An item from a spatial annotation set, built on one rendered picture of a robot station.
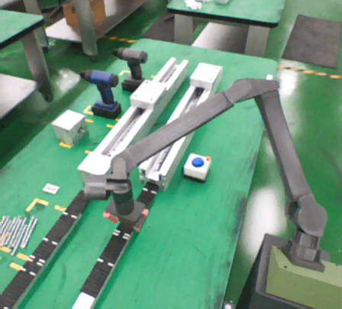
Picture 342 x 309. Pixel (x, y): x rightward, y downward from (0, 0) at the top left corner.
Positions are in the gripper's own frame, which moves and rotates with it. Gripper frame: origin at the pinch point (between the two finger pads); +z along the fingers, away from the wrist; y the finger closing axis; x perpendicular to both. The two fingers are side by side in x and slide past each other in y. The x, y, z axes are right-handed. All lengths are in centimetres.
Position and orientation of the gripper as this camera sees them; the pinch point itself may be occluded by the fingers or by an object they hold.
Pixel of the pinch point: (127, 224)
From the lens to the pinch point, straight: 101.2
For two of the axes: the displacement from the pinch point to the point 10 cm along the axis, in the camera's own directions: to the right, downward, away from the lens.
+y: -9.3, -2.5, 2.7
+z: 0.0, 7.4, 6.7
